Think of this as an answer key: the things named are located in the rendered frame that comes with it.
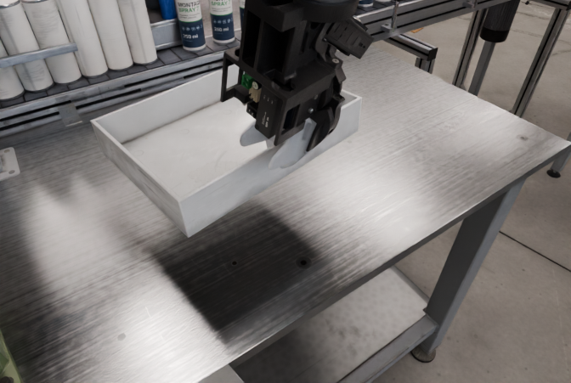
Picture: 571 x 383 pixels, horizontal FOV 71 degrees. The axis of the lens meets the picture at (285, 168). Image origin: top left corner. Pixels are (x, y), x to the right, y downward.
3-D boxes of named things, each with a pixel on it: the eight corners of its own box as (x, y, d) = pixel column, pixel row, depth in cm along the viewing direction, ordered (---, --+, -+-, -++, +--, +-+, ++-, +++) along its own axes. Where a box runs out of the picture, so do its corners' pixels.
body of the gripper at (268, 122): (217, 104, 36) (226, -29, 27) (280, 72, 41) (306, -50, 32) (277, 154, 34) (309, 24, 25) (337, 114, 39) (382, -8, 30)
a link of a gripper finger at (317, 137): (283, 135, 42) (297, 64, 35) (294, 128, 43) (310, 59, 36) (317, 161, 40) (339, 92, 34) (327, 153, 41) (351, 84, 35)
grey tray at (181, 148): (262, 83, 66) (259, 53, 62) (358, 130, 54) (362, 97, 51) (103, 153, 51) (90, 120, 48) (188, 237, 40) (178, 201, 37)
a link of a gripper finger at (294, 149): (251, 185, 43) (260, 121, 36) (287, 160, 46) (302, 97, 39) (272, 203, 42) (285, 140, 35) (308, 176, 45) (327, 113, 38)
